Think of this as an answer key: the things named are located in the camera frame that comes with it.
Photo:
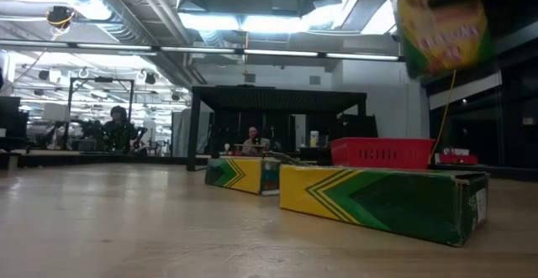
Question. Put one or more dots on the grey partition panel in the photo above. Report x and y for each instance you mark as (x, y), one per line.
(180, 133)

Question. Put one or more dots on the black background rig frame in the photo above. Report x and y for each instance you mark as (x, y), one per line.
(101, 79)

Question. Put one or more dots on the long linear ceiling light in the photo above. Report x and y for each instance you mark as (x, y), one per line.
(113, 46)

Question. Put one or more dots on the person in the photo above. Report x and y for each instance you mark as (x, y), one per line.
(119, 129)
(253, 141)

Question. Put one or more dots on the red white box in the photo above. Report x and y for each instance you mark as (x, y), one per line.
(456, 158)

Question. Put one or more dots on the black monitor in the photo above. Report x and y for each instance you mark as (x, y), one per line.
(10, 118)

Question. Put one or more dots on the yellow white bottle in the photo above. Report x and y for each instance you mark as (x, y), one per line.
(314, 139)

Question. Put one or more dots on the red plastic basket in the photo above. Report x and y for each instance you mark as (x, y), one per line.
(382, 152)

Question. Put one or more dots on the yellow green crayon box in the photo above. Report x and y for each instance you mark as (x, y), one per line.
(378, 202)
(244, 175)
(445, 30)

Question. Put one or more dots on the silver ventilation duct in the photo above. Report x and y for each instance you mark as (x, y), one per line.
(134, 26)

